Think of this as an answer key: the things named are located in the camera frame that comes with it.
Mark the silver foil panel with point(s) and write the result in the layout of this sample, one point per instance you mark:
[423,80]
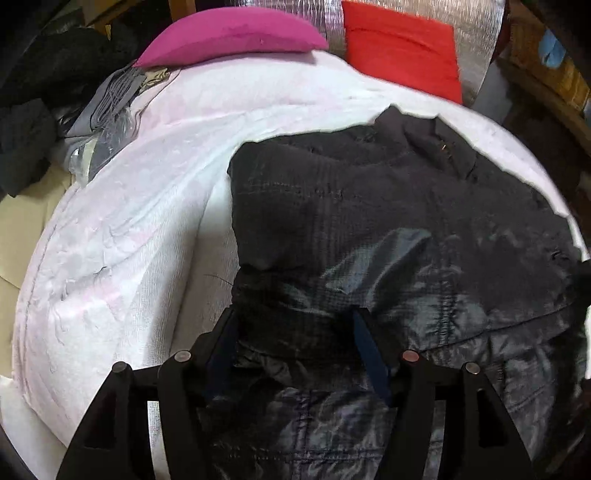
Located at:
[471,27]

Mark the beige patterned cloth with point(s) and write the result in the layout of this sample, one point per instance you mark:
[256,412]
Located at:
[154,76]

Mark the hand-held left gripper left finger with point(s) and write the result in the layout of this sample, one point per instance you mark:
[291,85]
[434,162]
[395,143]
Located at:
[221,364]

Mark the white blanket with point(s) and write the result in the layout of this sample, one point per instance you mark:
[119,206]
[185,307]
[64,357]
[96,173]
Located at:
[138,240]

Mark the pink pillow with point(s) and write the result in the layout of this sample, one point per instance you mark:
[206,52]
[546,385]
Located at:
[231,37]

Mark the beige leather sofa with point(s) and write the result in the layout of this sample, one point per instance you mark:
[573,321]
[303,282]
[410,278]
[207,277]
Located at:
[23,226]

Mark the black puffer coat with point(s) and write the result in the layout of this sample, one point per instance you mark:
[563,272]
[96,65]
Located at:
[55,69]

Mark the wicker basket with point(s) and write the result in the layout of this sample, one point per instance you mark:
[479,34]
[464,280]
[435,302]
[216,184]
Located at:
[554,60]

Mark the red pillow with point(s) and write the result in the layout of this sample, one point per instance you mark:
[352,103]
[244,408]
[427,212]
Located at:
[401,50]

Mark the grey garment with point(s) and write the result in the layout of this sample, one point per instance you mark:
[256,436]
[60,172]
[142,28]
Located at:
[111,97]

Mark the black quilted jacket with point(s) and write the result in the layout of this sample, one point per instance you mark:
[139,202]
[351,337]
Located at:
[369,221]

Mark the wooden table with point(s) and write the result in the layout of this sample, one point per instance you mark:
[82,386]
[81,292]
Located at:
[545,106]

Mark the clear plastic bag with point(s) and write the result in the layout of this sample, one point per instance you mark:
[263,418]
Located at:
[108,138]

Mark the blue cloth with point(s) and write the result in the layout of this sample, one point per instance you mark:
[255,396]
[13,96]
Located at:
[551,48]

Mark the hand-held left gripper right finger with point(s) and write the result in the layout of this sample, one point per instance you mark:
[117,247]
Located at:
[371,360]

